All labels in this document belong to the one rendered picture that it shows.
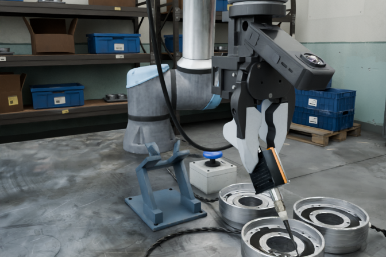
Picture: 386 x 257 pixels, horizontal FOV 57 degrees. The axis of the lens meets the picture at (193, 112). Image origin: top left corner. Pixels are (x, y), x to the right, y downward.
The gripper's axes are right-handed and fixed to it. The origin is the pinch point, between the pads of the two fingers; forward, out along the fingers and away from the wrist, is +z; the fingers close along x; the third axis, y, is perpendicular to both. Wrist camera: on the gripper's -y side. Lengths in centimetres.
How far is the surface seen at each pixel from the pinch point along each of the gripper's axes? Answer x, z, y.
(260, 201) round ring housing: -7.5, 10.8, 8.7
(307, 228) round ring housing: -5.6, 9.6, -3.0
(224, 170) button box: -8.6, 9.0, 20.3
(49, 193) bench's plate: 21.7, 13.3, 37.1
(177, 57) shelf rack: -169, 0, 338
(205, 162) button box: -6.8, 8.4, 24.6
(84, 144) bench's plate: 7, 13, 69
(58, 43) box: -38, -16, 347
